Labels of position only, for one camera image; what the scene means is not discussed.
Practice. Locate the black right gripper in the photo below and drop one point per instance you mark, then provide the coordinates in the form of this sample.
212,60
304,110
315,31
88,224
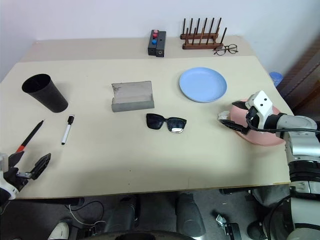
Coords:
253,120

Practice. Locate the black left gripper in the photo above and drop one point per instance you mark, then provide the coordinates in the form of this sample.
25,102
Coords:
15,178

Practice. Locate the dark rounded robot base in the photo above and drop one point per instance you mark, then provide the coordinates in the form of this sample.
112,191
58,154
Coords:
145,236

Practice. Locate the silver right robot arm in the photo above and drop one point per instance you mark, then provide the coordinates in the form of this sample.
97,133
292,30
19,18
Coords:
297,125

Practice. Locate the crumpled white paper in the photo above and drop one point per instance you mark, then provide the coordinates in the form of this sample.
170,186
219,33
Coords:
223,115

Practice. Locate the black pen with orange grip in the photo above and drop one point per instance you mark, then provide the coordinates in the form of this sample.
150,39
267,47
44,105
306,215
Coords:
32,135

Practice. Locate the pink plate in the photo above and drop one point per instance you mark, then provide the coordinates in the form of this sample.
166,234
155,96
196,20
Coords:
265,140

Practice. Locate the light blue plate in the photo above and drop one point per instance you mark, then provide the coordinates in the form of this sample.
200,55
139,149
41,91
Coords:
202,83

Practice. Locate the white marker with black cap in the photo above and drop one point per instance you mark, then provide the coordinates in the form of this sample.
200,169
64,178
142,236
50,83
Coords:
67,131

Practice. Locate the blue water bottle top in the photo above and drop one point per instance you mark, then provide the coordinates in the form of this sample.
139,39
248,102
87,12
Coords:
275,77

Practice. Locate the thin-framed clear eyeglasses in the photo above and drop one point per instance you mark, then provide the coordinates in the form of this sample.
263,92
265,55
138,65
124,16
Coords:
220,51

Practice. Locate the black plastic cup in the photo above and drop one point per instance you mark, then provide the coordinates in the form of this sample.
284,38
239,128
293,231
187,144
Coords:
50,97

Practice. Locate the white shoe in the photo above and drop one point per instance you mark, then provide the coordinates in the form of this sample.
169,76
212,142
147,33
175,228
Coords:
58,230

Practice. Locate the brown wooden peg rack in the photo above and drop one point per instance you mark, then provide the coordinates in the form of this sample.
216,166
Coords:
200,46

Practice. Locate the black sunglasses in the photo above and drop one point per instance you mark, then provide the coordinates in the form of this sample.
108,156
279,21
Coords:
155,121

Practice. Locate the grey open glasses case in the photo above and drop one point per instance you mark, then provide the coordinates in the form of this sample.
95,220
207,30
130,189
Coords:
132,100

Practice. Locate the black box with coloured buttons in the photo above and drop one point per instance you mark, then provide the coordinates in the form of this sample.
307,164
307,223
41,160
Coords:
151,50

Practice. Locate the dark rounded robot leg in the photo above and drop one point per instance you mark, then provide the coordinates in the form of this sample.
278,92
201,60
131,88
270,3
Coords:
190,215
122,217

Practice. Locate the silver robot torso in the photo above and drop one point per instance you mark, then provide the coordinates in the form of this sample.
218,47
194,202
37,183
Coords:
305,215

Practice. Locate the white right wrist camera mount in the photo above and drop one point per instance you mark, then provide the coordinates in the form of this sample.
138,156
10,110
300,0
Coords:
262,103

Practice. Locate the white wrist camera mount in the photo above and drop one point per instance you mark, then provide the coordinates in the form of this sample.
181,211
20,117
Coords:
7,188
262,103

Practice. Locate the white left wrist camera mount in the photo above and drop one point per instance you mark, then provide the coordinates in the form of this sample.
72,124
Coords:
7,188

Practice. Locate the black table frame bar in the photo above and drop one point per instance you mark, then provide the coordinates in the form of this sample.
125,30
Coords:
50,201

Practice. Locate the black floor bracket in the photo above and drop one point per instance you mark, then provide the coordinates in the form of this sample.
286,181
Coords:
232,230

